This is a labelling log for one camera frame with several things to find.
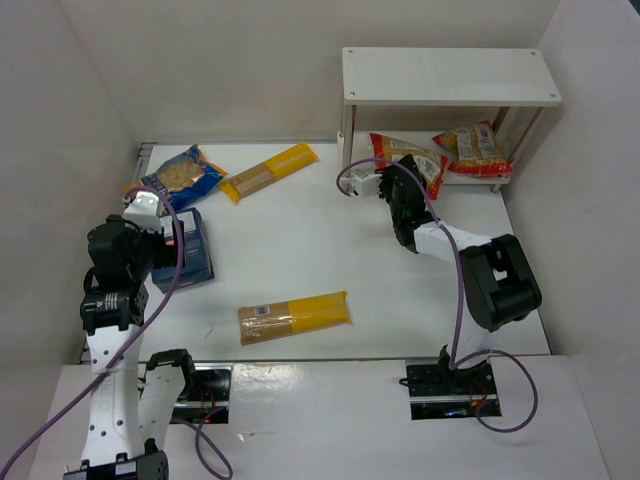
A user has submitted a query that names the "red fusilli pasta bag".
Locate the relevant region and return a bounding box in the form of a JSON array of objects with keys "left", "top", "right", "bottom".
[{"left": 369, "top": 133, "right": 448, "bottom": 200}]

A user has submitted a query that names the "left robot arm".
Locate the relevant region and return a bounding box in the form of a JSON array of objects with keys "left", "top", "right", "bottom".
[{"left": 64, "top": 215, "right": 195, "bottom": 479}]

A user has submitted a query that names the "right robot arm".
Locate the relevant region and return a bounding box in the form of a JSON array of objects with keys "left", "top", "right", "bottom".
[{"left": 376, "top": 155, "right": 542, "bottom": 395}]

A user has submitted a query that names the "red fusilli bag on shelf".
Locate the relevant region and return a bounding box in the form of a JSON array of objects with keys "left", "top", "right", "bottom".
[{"left": 432, "top": 120, "right": 513, "bottom": 178}]

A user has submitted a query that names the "blue orecchiette pasta bag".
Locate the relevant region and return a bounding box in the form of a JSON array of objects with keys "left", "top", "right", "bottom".
[{"left": 123, "top": 144, "right": 227, "bottom": 212}]

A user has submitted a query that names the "white two-tier shelf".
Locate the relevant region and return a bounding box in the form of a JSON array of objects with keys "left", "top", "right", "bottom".
[{"left": 337, "top": 47, "right": 562, "bottom": 167}]

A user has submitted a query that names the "dark blue Barilla box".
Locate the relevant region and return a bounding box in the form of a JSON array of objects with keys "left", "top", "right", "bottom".
[{"left": 151, "top": 208, "right": 215, "bottom": 293}]

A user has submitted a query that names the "yellow spaghetti pack far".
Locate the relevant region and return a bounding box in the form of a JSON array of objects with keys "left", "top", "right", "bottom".
[{"left": 219, "top": 142, "right": 318, "bottom": 204}]

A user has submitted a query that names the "yellow spaghetti pack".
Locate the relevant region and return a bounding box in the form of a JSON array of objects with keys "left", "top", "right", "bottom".
[
  {"left": 238, "top": 291, "right": 351, "bottom": 346},
  {"left": 219, "top": 142, "right": 318, "bottom": 204}
]

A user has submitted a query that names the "yellow spaghetti pack near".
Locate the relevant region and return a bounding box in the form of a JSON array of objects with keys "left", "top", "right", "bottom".
[{"left": 238, "top": 291, "right": 351, "bottom": 346}]

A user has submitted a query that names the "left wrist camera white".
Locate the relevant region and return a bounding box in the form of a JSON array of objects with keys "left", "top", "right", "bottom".
[{"left": 122, "top": 191, "right": 163, "bottom": 234}]

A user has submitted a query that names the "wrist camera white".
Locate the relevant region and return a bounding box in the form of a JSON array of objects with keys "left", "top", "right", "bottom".
[
  {"left": 122, "top": 191, "right": 163, "bottom": 234},
  {"left": 349, "top": 170, "right": 381, "bottom": 197}
]

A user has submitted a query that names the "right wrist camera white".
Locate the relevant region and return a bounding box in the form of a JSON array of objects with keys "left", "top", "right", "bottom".
[{"left": 349, "top": 170, "right": 381, "bottom": 197}]

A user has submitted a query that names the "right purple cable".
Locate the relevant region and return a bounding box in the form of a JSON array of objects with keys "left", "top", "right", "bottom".
[{"left": 336, "top": 158, "right": 540, "bottom": 432}]

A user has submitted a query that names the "purple cable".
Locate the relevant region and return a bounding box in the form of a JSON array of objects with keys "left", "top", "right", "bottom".
[
  {"left": 0, "top": 186, "right": 234, "bottom": 480},
  {"left": 336, "top": 158, "right": 540, "bottom": 432}
]

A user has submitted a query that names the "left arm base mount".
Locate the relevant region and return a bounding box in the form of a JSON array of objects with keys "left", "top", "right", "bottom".
[{"left": 134, "top": 363, "right": 234, "bottom": 426}]

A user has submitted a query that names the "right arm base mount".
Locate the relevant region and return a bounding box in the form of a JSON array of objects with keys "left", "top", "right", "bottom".
[{"left": 398, "top": 360, "right": 501, "bottom": 421}]

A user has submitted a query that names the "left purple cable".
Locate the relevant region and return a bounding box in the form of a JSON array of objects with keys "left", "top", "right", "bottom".
[{"left": 0, "top": 186, "right": 234, "bottom": 480}]

